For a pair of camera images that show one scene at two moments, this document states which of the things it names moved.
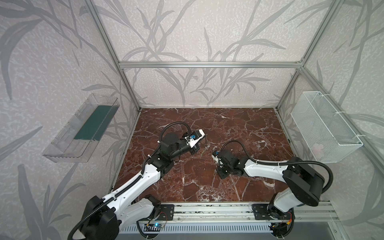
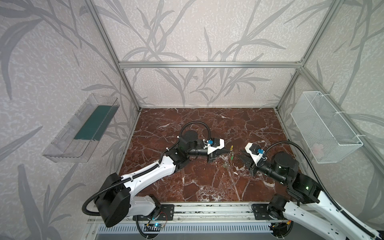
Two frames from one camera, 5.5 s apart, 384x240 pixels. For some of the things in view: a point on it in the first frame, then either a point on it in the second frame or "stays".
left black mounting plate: (167, 213) stays
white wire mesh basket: (329, 138) stays
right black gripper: (220, 167) -> (251, 162)
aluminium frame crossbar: (210, 64) stays
